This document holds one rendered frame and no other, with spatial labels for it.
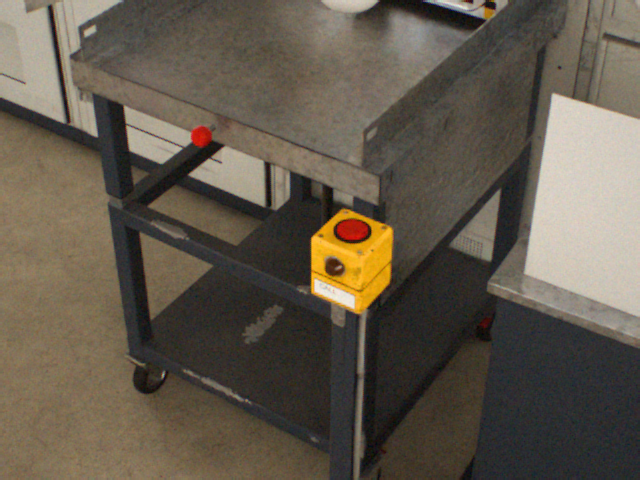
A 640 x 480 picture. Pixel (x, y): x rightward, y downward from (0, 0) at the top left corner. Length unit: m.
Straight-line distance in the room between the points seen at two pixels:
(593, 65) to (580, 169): 0.73
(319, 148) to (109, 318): 1.11
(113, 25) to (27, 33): 1.21
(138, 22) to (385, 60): 0.44
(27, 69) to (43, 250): 0.60
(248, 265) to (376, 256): 0.56
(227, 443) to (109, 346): 0.41
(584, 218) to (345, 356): 0.38
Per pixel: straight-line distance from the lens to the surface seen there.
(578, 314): 1.59
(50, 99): 3.24
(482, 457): 1.89
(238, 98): 1.81
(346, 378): 1.60
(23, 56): 3.24
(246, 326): 2.37
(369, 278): 1.45
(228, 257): 1.99
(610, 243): 1.55
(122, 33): 2.00
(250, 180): 2.84
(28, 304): 2.75
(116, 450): 2.39
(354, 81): 1.86
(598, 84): 2.20
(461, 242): 2.58
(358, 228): 1.44
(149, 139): 3.02
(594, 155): 1.48
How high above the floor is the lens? 1.80
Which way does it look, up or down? 39 degrees down
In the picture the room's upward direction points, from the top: 1 degrees clockwise
